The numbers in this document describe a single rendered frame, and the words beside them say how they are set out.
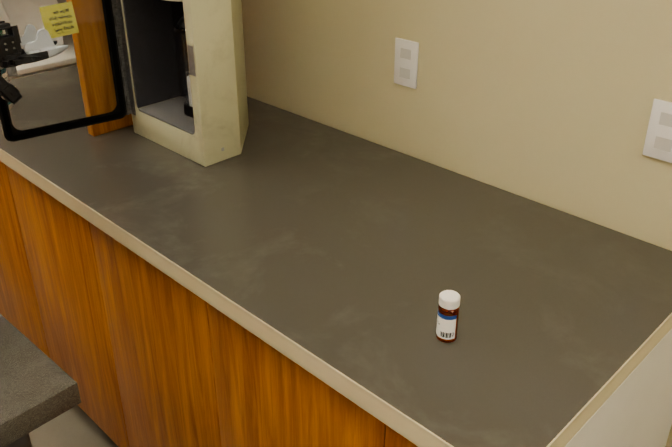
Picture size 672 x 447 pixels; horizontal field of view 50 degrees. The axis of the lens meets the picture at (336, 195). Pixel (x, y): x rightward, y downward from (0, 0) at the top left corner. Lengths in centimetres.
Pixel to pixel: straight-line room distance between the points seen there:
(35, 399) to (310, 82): 121
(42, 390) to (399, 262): 65
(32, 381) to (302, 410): 44
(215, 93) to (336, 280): 62
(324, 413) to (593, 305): 49
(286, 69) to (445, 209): 76
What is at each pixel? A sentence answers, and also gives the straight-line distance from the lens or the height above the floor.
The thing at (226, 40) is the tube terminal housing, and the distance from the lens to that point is 171.
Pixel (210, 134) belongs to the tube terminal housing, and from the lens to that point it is 174.
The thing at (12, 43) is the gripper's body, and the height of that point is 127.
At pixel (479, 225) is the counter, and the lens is 150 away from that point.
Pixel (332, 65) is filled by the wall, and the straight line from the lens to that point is 196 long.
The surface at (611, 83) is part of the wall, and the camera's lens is 151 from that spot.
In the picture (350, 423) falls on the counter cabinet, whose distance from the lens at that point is 121.
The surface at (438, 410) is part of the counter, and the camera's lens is 106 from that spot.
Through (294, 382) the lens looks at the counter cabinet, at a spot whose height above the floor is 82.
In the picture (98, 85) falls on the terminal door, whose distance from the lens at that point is 192.
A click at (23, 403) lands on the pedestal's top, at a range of 115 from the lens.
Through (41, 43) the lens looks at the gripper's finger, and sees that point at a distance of 166.
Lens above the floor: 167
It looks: 27 degrees down
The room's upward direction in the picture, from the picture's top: straight up
